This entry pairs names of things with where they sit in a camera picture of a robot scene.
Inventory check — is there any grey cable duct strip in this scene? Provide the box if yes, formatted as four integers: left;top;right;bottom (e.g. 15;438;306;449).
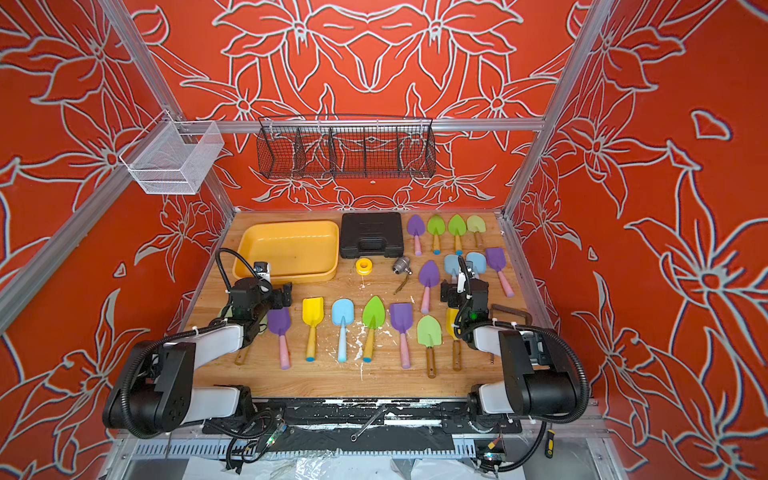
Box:
128;437;481;462

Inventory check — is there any hex key on table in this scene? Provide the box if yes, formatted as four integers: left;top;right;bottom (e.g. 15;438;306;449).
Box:
490;304;533;326

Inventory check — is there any purple square shovel pink handle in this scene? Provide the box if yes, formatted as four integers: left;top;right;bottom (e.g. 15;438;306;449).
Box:
485;247;515;298

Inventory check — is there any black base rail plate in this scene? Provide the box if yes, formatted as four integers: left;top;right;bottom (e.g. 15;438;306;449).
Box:
201;397;523;436

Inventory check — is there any yellow tape roll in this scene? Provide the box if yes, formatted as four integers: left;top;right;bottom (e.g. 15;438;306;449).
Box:
355;258;373;277

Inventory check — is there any wrench on base rail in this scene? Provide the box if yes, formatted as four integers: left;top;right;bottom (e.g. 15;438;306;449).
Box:
350;405;389;442

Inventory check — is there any black plastic tool case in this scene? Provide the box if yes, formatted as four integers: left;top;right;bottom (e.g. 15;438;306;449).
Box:
339;212;404;259

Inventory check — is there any yellow storage box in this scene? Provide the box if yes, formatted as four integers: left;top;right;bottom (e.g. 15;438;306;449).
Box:
237;220;340;284

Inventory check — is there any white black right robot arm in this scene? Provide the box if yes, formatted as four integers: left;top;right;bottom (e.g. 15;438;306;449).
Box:
440;256;590;424

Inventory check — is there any black wire wall basket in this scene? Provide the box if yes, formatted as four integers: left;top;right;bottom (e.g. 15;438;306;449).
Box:
256;115;437;179

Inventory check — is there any pink handled tool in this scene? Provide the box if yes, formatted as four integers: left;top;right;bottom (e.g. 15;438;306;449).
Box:
419;260;440;315

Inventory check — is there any small green shovel wooden handle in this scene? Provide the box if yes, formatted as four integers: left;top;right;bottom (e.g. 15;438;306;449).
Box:
362;296;386;363

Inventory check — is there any clear mesh wall basket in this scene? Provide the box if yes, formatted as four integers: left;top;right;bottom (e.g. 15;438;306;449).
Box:
119;120;224;195

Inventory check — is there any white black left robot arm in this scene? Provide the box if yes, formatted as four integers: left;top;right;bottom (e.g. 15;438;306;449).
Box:
102;253;292;440

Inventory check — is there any blue shovel white handle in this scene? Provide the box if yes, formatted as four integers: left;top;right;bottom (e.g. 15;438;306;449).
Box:
331;299;354;363

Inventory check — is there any purple shovel blade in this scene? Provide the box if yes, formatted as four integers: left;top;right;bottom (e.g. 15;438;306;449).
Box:
267;307;291;370

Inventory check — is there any yellow shovel yellow handle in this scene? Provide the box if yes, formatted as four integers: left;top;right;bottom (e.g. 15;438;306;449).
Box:
302;297;324;362

